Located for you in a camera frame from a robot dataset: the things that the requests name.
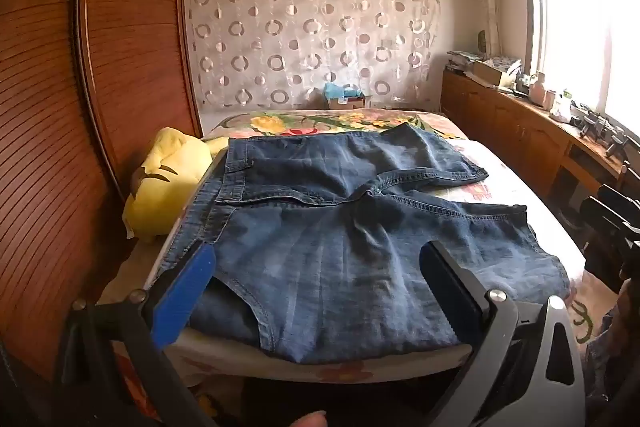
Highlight person's left hand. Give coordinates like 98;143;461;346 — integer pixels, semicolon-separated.
292;411;328;427

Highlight blue denim pants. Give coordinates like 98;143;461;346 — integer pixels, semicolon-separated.
160;124;571;365

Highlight circle patterned sheer curtain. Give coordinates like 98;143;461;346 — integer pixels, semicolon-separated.
185;0;443;110

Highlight wooden framed window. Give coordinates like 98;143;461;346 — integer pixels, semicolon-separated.
517;0;640;142

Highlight long wooden cabinet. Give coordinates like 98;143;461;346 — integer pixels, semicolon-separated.
441;69;632;208

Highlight open cardboard box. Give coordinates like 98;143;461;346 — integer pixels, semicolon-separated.
472;59;521;88

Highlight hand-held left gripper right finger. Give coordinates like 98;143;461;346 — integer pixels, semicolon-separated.
421;240;587;427

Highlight yellow plush toy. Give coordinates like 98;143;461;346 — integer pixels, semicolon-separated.
122;127;228;240

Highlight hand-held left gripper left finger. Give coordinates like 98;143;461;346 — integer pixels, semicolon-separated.
56;240;218;427

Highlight stack of papers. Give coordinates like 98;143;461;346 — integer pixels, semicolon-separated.
446;50;486;72

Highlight light blue plastic bag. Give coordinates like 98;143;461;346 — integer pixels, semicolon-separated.
324;82;359;100

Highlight black device on cabinet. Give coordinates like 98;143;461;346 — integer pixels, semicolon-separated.
602;132;633;158
572;109;608;140

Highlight white plastic bag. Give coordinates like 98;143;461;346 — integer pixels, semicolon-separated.
550;91;573;124

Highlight small cardboard box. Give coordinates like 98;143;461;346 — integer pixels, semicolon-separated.
329;94;369;110

